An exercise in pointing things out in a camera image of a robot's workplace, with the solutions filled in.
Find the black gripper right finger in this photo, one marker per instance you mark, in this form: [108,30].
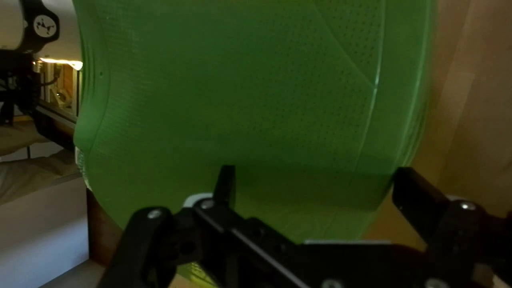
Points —
[416,193]

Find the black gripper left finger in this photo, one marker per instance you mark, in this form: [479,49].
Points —
[224,187]

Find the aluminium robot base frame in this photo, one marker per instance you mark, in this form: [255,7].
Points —
[60,86]

